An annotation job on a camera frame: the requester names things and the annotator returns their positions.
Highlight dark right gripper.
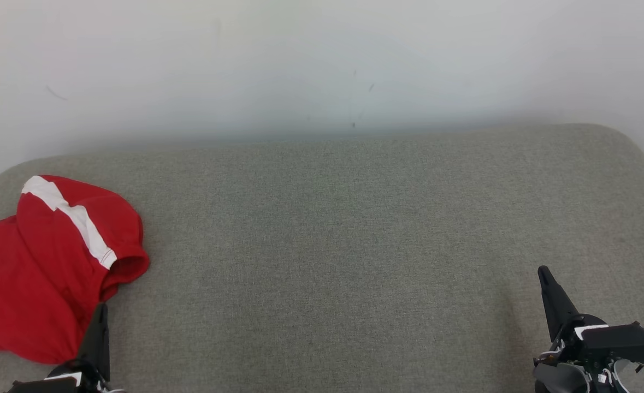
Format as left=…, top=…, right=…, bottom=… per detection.
left=537, top=266, right=609, bottom=362

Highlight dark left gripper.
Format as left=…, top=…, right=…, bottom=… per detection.
left=49, top=303, right=113, bottom=393

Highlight red basketball jersey white trim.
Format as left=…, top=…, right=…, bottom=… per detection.
left=0, top=215, right=103, bottom=365

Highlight red shorts with white stripes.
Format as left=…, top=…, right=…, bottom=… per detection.
left=16, top=175, right=151, bottom=304

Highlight grey fabric sofa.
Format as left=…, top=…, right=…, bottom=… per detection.
left=0, top=123, right=644, bottom=393

